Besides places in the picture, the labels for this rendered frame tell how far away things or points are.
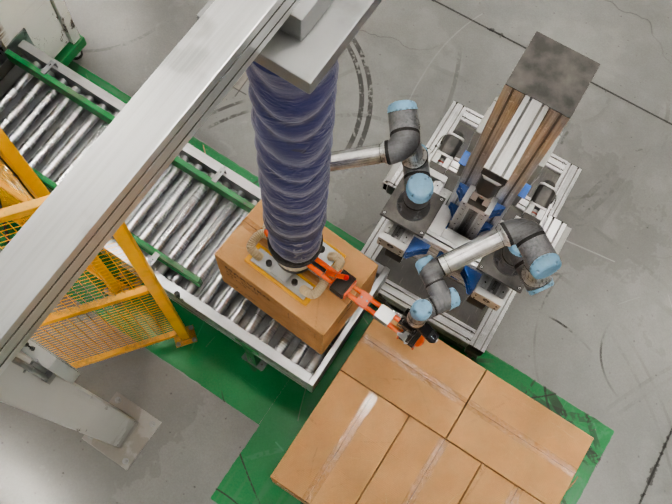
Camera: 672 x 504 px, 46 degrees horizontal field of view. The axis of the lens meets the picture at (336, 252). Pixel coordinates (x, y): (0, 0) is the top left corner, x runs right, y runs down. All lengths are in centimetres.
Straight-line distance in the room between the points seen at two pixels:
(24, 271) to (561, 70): 199
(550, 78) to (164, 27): 307
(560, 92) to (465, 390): 168
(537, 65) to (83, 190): 181
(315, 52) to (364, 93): 329
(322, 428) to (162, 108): 255
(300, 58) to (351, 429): 241
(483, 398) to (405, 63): 227
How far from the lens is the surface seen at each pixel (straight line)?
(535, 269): 296
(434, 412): 388
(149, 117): 149
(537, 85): 281
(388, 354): 390
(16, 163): 305
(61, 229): 143
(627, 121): 534
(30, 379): 281
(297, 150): 220
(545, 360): 463
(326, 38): 176
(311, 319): 336
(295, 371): 380
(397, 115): 307
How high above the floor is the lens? 434
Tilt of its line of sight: 71 degrees down
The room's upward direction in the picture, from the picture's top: 9 degrees clockwise
